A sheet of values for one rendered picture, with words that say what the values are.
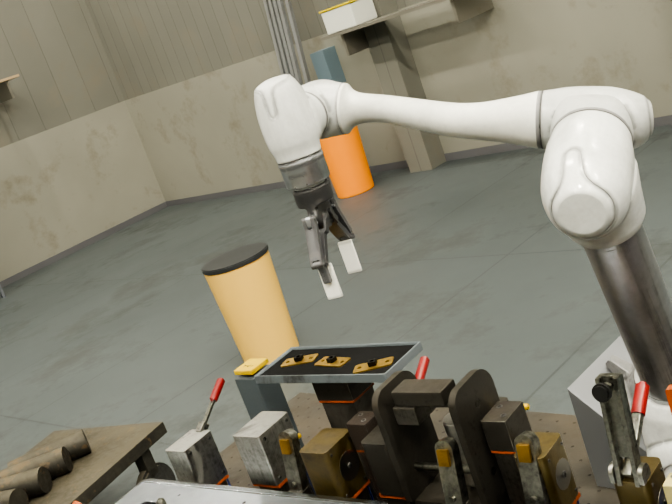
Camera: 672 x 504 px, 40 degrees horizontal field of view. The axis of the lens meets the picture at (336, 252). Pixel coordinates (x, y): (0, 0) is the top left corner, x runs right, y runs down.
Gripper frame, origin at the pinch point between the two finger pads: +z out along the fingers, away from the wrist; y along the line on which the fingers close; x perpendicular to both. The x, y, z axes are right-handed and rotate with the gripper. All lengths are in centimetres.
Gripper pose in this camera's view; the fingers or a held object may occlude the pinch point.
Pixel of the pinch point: (344, 279)
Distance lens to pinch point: 183.7
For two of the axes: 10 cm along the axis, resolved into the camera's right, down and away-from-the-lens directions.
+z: 3.3, 9.1, 2.4
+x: 9.0, -2.2, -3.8
